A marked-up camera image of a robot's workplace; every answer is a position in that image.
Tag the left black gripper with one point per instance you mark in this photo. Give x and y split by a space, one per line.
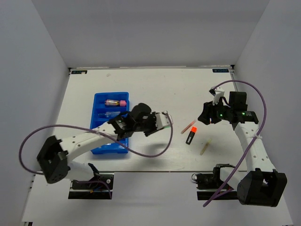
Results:
154 129

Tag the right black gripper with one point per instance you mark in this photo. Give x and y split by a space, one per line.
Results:
208 112

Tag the pink cap crayon tube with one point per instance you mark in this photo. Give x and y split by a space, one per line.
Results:
110 102

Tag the clear spray bottle blue cap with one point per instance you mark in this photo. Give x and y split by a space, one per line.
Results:
110 114

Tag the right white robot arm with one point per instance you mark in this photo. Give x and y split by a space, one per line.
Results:
261 184

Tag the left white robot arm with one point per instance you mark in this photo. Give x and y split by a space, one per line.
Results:
56 157

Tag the slim pink highlighter pen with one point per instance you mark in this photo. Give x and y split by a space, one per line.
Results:
188 126

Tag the orange cap black highlighter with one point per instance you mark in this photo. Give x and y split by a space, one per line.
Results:
191 135

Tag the blue compartment tray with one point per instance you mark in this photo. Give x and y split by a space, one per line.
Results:
100 107

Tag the right table corner label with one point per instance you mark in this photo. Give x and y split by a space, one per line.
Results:
219 70

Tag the table corner label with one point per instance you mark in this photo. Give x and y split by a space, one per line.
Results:
219 70
79 72

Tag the left table corner label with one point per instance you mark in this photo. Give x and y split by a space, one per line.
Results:
79 72

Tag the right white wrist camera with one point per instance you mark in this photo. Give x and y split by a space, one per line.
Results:
217 93

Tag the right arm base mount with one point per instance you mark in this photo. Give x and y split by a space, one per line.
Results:
206 187

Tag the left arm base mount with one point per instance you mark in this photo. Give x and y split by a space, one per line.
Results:
102 190

